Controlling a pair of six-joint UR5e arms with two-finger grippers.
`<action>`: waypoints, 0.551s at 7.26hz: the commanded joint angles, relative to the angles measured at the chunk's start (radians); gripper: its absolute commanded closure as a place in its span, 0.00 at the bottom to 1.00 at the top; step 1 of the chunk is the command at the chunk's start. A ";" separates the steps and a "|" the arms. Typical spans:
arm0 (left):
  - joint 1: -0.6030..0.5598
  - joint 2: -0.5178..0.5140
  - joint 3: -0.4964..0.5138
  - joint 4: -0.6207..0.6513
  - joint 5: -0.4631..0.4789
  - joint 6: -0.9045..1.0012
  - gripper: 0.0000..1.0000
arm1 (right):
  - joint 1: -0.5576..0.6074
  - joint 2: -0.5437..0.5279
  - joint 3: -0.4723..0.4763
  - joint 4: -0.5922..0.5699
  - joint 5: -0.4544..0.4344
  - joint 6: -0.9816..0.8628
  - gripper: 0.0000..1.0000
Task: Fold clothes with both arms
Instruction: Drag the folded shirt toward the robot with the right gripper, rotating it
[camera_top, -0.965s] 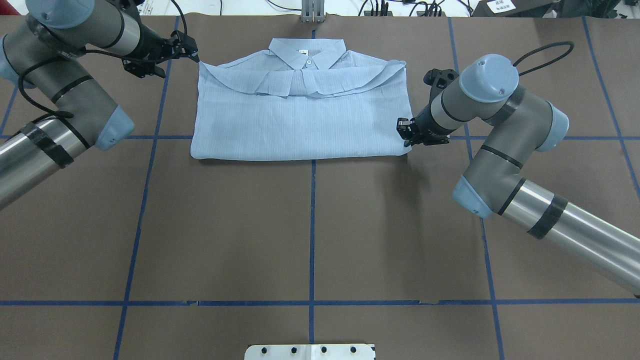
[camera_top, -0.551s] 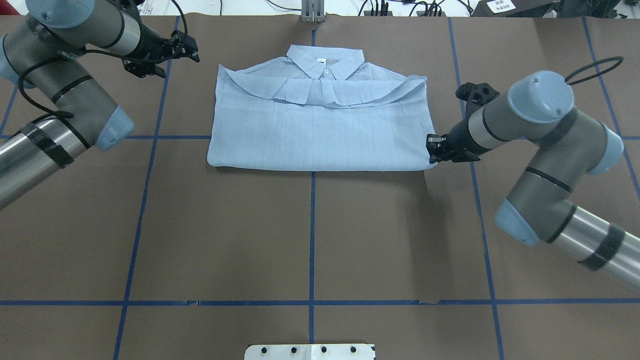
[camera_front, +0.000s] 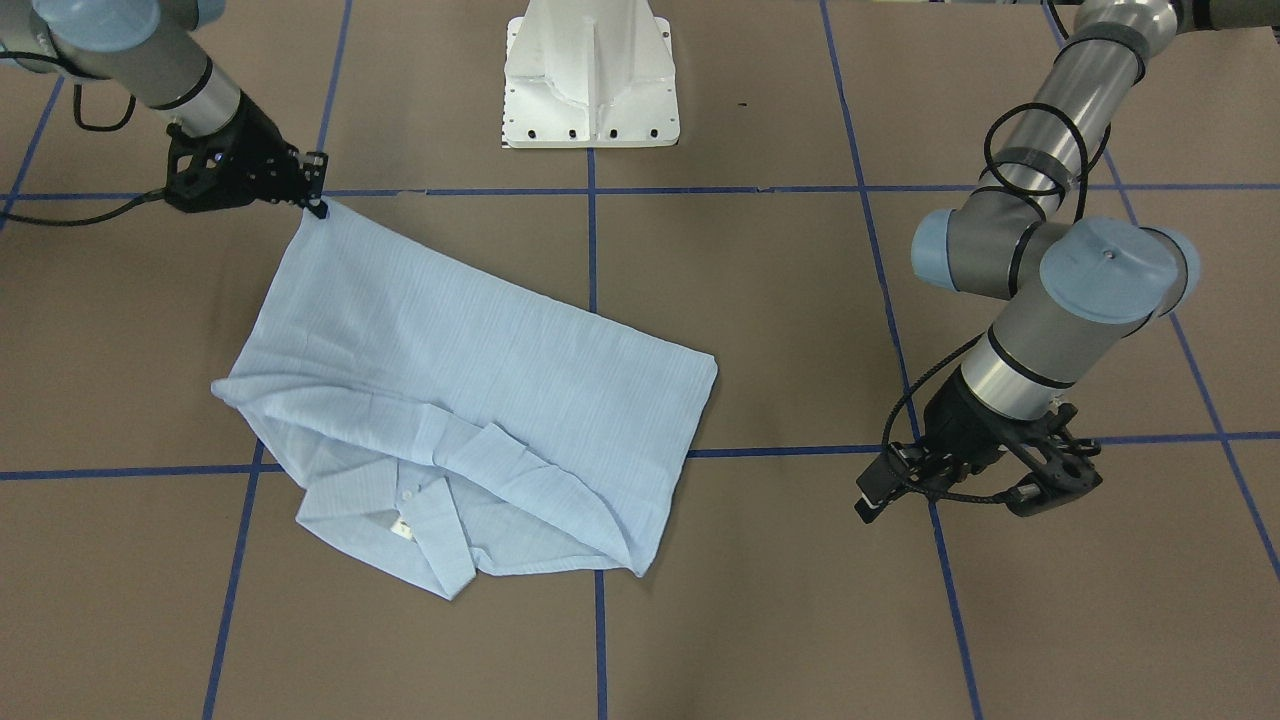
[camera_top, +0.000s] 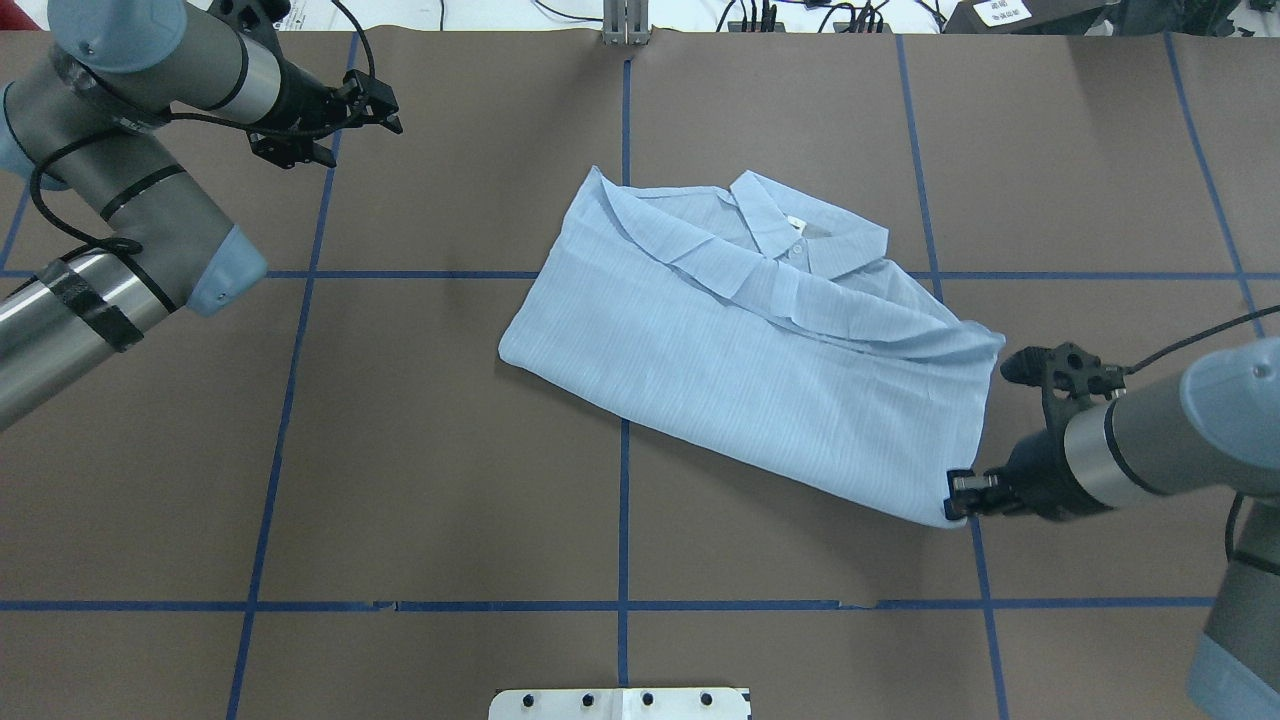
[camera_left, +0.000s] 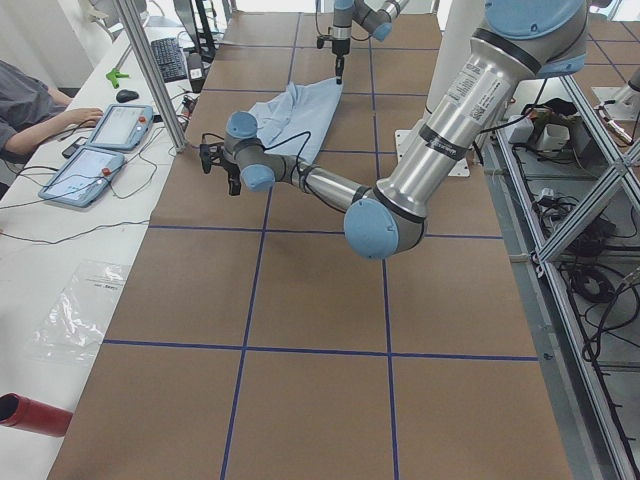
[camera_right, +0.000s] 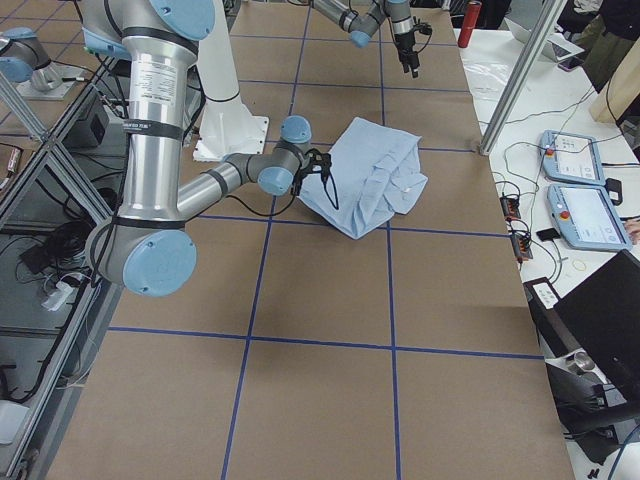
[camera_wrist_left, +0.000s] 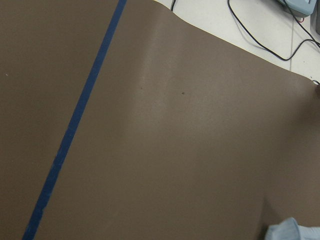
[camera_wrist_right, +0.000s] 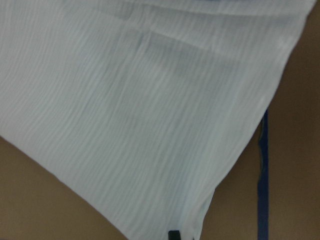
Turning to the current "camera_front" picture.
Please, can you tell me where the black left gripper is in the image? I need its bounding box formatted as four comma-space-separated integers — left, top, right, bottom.
854, 372, 1103, 524

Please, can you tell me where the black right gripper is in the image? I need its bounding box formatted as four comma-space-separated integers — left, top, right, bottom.
163, 94, 328, 220

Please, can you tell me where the light blue button shirt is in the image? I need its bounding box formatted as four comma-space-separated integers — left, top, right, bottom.
211, 201, 718, 600

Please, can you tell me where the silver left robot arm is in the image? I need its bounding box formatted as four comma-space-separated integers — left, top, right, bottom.
855, 1, 1201, 523

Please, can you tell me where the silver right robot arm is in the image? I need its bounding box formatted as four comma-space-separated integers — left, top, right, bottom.
3, 1, 328, 219

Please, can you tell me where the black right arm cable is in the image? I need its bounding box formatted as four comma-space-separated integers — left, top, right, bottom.
0, 50, 172, 229

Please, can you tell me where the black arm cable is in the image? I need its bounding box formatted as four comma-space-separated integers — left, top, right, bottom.
881, 100, 1114, 505
0, 50, 172, 229

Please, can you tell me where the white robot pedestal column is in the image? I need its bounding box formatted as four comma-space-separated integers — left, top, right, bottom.
500, 1, 681, 149

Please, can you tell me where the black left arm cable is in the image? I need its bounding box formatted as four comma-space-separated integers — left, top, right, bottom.
881, 100, 1114, 505

